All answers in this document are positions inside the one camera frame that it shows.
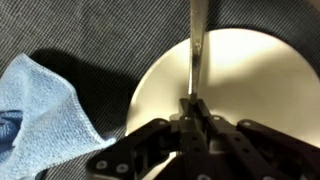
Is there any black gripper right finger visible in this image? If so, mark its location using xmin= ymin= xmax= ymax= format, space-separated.
xmin=194 ymin=98 xmax=320 ymax=180

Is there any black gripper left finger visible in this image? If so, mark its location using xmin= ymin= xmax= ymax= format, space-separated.
xmin=85 ymin=98 xmax=201 ymax=180

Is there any silver metal fork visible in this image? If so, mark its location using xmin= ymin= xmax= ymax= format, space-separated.
xmin=187 ymin=0 xmax=210 ymax=105

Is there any white round plate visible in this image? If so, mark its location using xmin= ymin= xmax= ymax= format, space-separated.
xmin=124 ymin=28 xmax=320 ymax=180

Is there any blue microfibre cloth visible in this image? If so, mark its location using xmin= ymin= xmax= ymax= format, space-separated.
xmin=0 ymin=53 xmax=118 ymax=180

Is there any dark blue placemat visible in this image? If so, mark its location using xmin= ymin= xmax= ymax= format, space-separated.
xmin=0 ymin=0 xmax=320 ymax=180

